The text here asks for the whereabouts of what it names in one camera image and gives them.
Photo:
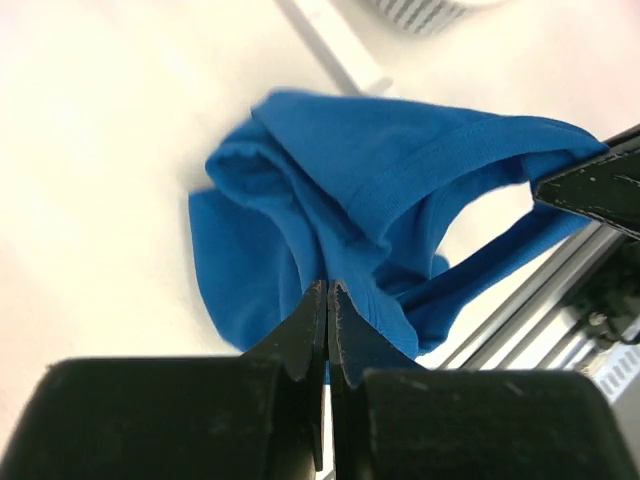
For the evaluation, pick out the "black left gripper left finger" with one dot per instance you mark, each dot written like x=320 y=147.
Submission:
x=258 y=415

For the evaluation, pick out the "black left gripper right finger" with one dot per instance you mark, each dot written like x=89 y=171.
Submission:
x=394 y=419

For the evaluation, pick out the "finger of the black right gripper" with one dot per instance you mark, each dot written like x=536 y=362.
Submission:
x=604 y=188

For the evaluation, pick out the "blue tank top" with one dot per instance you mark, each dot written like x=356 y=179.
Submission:
x=362 y=190

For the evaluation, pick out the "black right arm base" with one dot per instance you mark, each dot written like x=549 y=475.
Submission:
x=605 y=300

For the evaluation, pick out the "white laundry basket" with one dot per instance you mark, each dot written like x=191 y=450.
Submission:
x=428 y=17

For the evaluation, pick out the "aluminium mounting rail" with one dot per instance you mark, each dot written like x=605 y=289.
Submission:
x=532 y=329

